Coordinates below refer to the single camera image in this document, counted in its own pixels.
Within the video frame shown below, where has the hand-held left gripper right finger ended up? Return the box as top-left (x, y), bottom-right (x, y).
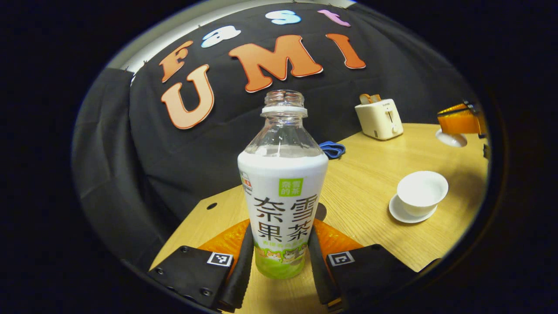
top-left (307, 218), bottom-right (419, 312)

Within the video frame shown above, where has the white saucer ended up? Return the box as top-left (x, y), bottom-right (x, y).
top-left (388, 194), bottom-right (438, 224)

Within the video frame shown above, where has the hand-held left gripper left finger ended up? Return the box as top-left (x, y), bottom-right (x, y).
top-left (148, 218), bottom-right (255, 312)

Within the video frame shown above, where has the cream toaster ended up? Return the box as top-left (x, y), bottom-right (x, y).
top-left (355, 99), bottom-right (404, 141)

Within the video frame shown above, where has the blue towel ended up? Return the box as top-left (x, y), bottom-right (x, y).
top-left (318, 141), bottom-right (346, 160)

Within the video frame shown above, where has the white teacup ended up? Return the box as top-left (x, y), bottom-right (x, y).
top-left (397, 171), bottom-right (449, 218)

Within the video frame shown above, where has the white green label water bottle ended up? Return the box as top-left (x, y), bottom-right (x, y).
top-left (238, 90), bottom-right (329, 280)

